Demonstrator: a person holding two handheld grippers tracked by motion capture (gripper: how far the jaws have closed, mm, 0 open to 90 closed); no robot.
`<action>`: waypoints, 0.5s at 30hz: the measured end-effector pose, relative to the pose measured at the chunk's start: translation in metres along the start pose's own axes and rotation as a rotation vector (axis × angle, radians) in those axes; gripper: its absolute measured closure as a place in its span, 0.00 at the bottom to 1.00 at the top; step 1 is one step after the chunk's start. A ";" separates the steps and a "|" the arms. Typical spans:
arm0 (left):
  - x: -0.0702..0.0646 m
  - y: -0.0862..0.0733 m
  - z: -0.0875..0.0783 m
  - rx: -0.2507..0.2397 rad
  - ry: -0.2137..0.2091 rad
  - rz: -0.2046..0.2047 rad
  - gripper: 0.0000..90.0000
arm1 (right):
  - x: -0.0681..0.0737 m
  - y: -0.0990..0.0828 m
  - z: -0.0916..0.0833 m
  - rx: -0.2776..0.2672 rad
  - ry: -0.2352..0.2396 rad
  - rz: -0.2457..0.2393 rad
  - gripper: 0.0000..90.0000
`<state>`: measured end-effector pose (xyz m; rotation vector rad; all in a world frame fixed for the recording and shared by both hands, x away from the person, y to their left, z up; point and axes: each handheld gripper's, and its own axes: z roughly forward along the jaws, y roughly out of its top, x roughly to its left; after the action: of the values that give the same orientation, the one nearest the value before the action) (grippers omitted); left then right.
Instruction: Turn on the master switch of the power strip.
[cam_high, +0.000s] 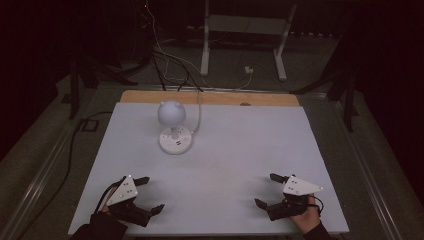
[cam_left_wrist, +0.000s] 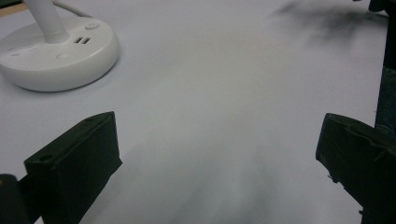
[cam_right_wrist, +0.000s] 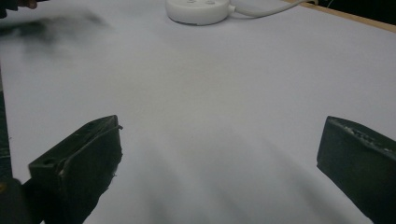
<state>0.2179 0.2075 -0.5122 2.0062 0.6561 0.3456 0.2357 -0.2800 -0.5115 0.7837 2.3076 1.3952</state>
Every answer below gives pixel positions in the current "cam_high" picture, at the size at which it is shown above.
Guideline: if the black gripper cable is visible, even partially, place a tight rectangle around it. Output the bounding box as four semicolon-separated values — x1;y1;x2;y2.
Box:
93;179;127;215
307;194;325;216

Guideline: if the metal floor rail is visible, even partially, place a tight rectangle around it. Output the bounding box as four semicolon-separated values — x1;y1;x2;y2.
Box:
0;128;78;240
329;99;405;240
95;82;330;100

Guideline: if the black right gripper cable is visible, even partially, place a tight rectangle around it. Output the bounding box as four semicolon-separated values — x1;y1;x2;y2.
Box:
307;194;325;216

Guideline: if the thin white cable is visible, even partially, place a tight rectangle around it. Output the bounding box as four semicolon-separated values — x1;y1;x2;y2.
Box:
145;0;255;92

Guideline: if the person's right hand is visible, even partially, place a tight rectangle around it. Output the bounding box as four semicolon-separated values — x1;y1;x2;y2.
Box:
289;195;322;235

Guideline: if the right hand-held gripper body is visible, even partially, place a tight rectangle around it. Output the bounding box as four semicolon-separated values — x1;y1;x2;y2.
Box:
266;175;325;222

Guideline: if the black floor box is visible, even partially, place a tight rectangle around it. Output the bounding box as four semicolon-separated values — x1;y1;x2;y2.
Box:
80;118;100;133

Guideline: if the white table mat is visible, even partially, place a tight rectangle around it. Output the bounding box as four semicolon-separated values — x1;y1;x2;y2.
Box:
67;101;350;236

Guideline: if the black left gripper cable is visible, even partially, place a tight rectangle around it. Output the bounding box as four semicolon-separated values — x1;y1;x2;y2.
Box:
93;179;127;215

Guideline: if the white round-headed desk lamp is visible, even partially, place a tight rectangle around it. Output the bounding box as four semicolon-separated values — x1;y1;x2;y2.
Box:
156;100;194;156

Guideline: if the person's left hand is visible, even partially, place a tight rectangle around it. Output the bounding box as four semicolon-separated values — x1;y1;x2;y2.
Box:
100;202;127;225

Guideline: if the white metal stand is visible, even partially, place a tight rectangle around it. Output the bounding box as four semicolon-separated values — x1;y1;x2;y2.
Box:
199;0;299;82

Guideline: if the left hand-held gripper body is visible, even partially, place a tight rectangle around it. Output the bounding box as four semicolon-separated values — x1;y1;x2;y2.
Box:
106;175;153;228

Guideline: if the black floor cable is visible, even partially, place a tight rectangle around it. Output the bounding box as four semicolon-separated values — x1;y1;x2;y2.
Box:
15;110;115;240

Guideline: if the white lamp cable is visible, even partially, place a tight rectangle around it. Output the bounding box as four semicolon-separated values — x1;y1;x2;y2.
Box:
191;90;204;136

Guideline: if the black metal stand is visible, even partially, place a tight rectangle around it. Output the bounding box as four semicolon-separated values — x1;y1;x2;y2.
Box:
67;55;140;121
289;32;360;133

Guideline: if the black cable bundle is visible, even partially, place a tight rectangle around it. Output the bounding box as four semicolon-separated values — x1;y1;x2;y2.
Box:
149;45;205;93

